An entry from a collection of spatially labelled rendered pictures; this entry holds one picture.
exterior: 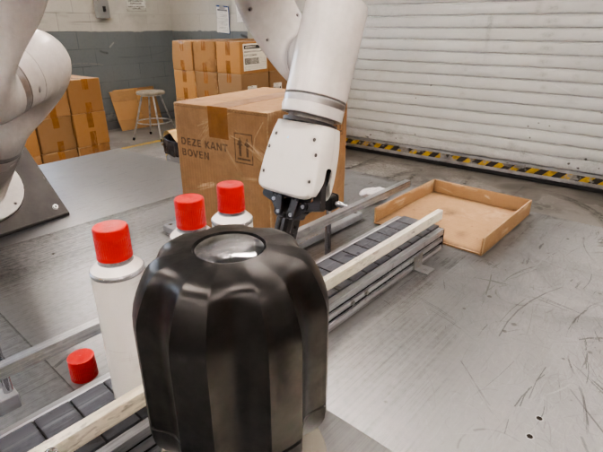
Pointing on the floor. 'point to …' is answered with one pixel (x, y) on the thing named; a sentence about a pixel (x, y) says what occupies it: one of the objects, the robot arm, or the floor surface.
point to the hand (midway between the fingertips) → (285, 231)
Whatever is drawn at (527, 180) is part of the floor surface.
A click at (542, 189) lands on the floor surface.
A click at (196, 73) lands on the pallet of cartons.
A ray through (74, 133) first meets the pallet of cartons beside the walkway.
